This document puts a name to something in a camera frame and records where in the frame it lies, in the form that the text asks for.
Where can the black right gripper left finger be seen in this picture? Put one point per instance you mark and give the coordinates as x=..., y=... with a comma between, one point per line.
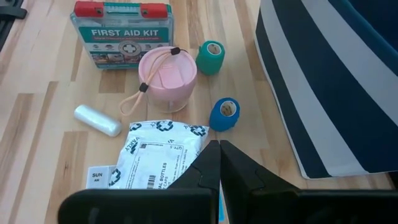
x=186, y=205

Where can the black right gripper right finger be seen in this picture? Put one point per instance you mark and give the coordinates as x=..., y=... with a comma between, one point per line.
x=264, y=205

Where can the white printed plastic pouch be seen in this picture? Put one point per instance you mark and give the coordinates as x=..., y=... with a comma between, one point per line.
x=155, y=149

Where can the blue bandage roll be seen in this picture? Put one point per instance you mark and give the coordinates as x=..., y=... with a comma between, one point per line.
x=219, y=121

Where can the blue white weekly pill organizer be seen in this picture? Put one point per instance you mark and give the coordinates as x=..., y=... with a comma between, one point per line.
x=96, y=177

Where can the white gauze roll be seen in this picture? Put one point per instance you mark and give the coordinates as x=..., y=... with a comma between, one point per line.
x=96, y=119

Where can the navy white striped fabric basket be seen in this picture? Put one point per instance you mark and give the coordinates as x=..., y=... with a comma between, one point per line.
x=326, y=93

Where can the green bandage roll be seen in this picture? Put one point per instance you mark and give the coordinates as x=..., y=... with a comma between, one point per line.
x=209, y=60

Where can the black aluminium table frame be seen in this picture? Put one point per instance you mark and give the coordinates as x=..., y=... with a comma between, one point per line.
x=9, y=12

